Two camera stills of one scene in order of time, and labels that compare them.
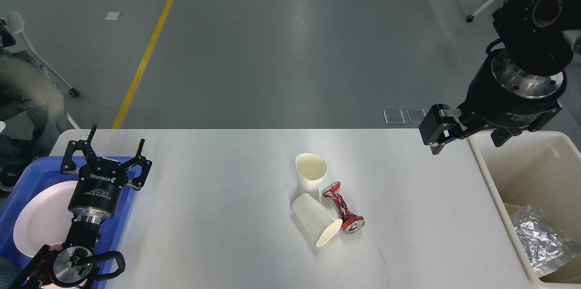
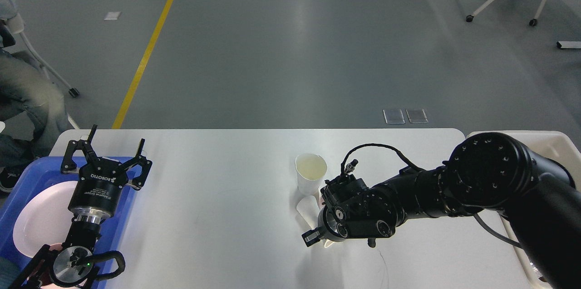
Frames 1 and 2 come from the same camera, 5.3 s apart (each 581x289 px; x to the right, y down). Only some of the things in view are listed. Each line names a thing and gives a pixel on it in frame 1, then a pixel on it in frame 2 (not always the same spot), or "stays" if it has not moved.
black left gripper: [97, 197] stays
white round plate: [42, 217] stays
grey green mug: [8, 270] stays
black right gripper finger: [440, 126] -> [312, 236]
